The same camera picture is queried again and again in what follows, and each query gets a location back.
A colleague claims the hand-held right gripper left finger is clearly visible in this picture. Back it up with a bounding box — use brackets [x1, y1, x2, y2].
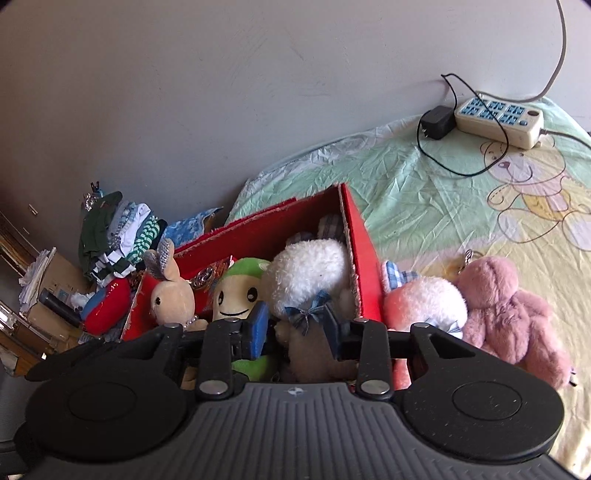
[104, 300, 273, 401]

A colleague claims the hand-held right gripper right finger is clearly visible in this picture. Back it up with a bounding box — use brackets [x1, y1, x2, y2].
[322, 305, 478, 402]

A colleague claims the green pea pod plush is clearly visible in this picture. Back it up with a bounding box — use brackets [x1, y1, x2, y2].
[211, 257, 278, 383]

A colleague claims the large white plush rabbit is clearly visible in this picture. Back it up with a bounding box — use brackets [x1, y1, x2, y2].
[261, 214, 360, 385]

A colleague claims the tan plush rabbit blue dress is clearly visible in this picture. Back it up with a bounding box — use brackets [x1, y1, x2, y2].
[143, 238, 209, 334]

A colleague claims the red cardboard box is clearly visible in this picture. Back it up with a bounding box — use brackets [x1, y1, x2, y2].
[121, 183, 385, 343]

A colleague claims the blue printed cloth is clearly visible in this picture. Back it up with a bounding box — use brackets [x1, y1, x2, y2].
[163, 207, 225, 247]

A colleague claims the red pouch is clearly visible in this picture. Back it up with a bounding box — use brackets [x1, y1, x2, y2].
[81, 276, 134, 337]

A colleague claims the green bear print cloth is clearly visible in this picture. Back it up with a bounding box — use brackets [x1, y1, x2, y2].
[225, 96, 591, 477]

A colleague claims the pile of folded clothes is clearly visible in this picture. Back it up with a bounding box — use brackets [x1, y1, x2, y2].
[78, 190, 169, 283]

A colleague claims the pink plush bear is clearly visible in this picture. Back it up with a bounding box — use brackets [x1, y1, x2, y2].
[454, 249, 578, 392]

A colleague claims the black bottle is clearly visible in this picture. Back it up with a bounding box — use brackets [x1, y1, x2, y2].
[39, 289, 85, 328]

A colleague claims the open cardboard box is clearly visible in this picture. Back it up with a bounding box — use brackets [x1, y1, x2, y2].
[17, 249, 95, 356]

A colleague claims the stack of white papers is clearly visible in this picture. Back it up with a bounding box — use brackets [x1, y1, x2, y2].
[17, 246, 58, 306]

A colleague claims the wooden cabinet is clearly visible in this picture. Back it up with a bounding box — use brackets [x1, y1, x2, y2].
[0, 210, 44, 378]

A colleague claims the white power strip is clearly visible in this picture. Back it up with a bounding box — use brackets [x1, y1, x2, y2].
[454, 91, 546, 150]

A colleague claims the black power adapter with cable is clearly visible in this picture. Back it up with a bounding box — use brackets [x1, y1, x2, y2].
[416, 73, 509, 178]

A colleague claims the grey power strip cord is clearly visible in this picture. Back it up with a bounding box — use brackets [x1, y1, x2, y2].
[539, 128, 591, 151]

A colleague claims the white plug cable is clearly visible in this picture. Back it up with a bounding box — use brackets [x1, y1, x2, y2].
[478, 0, 568, 103]

